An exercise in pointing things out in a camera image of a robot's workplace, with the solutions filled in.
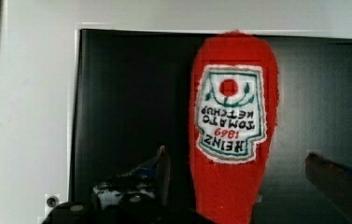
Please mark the red plush ketchup bottle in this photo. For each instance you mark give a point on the red plush ketchup bottle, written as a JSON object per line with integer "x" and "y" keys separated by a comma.
{"x": 232, "y": 119}

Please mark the silver toaster oven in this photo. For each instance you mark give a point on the silver toaster oven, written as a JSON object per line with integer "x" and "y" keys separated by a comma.
{"x": 312, "y": 42}

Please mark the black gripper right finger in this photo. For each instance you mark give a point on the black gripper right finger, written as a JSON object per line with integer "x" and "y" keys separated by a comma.
{"x": 333, "y": 180}

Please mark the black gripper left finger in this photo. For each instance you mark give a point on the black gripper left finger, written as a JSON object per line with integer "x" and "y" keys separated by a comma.
{"x": 150, "y": 178}

